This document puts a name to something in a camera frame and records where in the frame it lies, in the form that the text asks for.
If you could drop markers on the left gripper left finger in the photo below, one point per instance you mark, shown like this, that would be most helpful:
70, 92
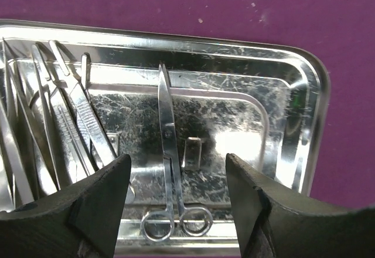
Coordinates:
81, 220

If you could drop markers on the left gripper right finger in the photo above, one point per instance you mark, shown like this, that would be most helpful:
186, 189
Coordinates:
272, 220

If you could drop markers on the steel tweezers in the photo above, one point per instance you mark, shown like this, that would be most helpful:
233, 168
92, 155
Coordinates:
20, 190

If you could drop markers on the steel instrument tray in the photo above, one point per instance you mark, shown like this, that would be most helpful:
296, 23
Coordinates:
264, 103

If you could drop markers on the long steel scissors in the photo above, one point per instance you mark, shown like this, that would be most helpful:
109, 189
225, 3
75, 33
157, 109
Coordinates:
172, 171

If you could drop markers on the purple cloth wrap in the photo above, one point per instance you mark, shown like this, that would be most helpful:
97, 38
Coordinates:
339, 32

